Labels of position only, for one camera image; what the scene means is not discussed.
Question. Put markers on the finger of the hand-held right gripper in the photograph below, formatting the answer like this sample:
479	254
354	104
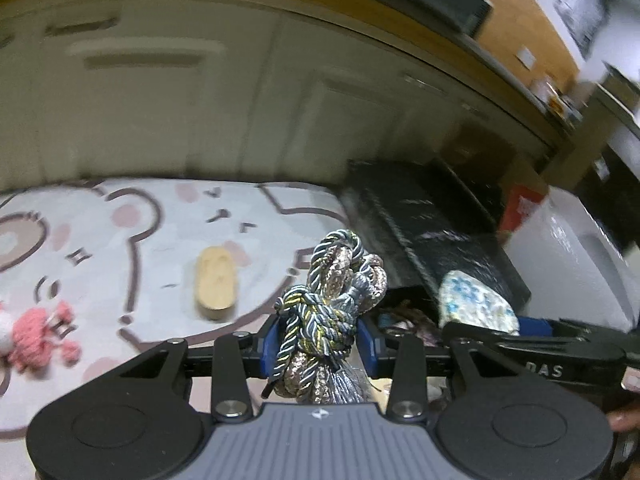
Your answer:
535	325
525	342

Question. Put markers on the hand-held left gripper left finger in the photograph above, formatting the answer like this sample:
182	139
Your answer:
265	355

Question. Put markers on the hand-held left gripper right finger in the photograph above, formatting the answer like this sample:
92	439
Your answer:
367	350

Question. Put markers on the floral fabric pouch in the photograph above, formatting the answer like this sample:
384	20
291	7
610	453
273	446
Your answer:
475	302

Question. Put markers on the person's right hand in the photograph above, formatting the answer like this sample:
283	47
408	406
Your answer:
631	379

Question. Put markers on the oval wooden box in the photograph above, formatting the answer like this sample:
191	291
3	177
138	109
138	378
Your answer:
217	280

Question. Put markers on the red box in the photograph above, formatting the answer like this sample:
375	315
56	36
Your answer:
522	207

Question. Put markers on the black foam wrapped package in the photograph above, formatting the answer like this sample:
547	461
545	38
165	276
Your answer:
425	220

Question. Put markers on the brown cardboard box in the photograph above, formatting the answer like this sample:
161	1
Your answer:
525	175

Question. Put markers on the bear printed blanket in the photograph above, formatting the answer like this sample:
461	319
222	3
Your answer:
165	230

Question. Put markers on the pink crochet doll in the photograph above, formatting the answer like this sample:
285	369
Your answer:
37	332

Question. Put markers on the white cabinet door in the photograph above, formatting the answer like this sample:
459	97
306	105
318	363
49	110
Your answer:
20	110
150	110
325	125

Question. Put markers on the white wall socket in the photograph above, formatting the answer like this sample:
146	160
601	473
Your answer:
526	56

